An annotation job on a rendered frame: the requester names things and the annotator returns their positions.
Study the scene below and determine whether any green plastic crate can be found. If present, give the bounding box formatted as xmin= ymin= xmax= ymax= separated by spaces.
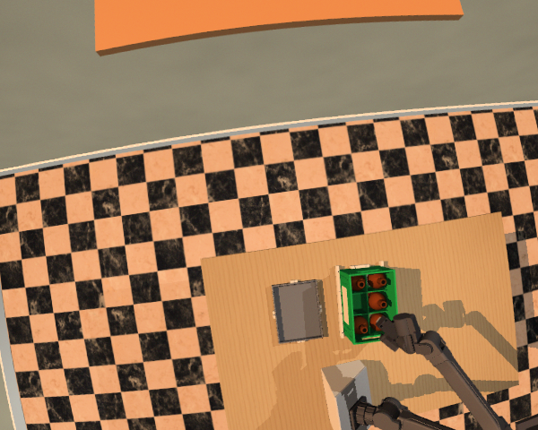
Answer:
xmin=339 ymin=265 xmax=398 ymax=345

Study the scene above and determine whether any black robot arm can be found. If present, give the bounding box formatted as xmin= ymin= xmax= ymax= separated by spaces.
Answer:
xmin=349 ymin=313 xmax=513 ymax=430

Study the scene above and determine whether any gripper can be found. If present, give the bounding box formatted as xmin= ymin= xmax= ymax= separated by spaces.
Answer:
xmin=379 ymin=333 xmax=399 ymax=352

